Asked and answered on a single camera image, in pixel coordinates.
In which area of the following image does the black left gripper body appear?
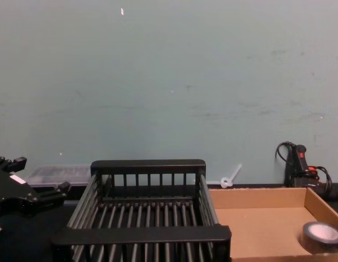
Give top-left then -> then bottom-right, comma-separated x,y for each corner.
0,166 -> 39,219

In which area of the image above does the silver tape roll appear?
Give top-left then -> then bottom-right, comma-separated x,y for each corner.
297,221 -> 338,256

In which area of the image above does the clear plastic case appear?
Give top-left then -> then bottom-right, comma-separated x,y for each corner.
26,164 -> 93,189

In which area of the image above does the black table cloth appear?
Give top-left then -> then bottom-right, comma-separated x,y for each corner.
0,183 -> 338,262

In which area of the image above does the black rack with steel bars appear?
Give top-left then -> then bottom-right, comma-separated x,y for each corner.
50,159 -> 232,262

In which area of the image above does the white three-armed plastic piece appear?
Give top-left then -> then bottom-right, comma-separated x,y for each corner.
206,163 -> 242,189

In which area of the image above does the shallow brown cardboard tray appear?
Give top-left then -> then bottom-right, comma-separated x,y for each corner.
208,187 -> 338,262

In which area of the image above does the black corded tool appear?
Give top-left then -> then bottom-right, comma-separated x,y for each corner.
275,141 -> 338,201

